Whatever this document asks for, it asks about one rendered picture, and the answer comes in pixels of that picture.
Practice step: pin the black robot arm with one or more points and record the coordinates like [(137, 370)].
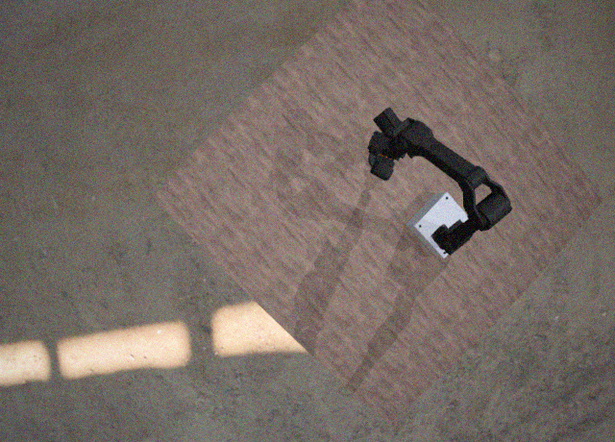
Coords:
[(416, 138)]

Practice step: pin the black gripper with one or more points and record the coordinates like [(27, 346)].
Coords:
[(383, 166)]

